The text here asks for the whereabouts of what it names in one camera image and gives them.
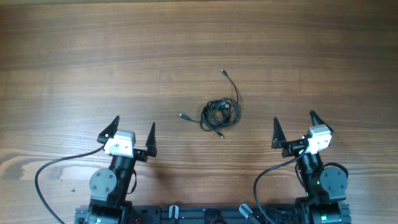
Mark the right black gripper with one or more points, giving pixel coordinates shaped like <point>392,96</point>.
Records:
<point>280,141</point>

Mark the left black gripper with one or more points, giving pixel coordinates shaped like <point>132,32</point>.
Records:
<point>140,155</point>

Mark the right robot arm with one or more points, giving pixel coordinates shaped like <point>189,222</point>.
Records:
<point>324,183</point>

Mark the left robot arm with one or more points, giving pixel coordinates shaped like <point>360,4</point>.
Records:
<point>109,187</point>

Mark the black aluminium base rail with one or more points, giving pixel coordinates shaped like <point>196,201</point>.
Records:
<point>279,213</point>

